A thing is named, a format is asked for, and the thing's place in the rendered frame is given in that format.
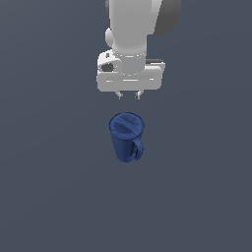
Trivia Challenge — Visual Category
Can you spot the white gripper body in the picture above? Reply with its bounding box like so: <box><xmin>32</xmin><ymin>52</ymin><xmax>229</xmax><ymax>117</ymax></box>
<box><xmin>95</xmin><ymin>49</ymin><xmax>166</xmax><ymax>94</ymax></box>

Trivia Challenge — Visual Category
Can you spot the blue mug with handle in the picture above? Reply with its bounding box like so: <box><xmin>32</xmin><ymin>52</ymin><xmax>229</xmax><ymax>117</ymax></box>
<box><xmin>108</xmin><ymin>111</ymin><xmax>146</xmax><ymax>163</ymax></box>

